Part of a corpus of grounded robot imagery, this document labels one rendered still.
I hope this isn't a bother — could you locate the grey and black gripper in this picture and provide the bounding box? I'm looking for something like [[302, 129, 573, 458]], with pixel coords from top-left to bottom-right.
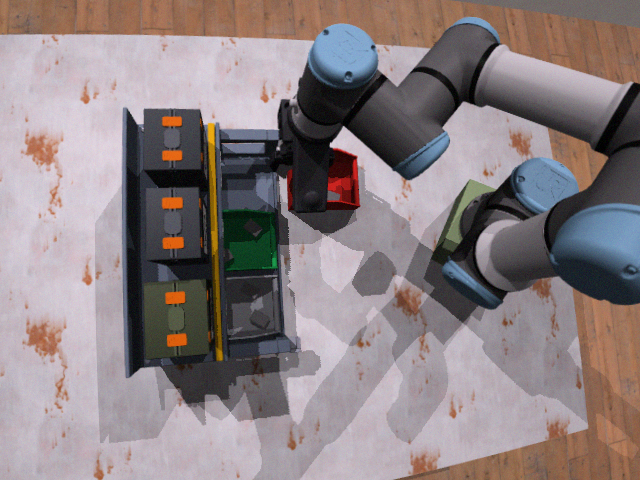
[[270, 99, 343, 179]]

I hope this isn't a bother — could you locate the red bin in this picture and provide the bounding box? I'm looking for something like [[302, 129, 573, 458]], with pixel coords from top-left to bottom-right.
[[287, 148, 360, 210]]

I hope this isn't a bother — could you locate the dark grey bin rack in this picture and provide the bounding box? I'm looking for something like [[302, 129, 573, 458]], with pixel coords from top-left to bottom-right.
[[122, 107, 301, 378]]

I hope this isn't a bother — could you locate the yellow flat bar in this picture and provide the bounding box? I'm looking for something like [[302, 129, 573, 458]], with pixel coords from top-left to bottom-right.
[[208, 123, 223, 361]]

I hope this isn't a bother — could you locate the grey open bin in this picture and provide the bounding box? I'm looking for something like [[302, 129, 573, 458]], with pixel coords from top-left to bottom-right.
[[225, 275, 281, 340]]

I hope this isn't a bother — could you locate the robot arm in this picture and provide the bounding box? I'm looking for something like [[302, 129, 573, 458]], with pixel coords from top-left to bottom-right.
[[289, 17, 640, 310]]

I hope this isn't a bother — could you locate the green open bin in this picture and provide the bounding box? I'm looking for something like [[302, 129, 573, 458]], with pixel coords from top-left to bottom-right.
[[223, 209, 278, 272]]

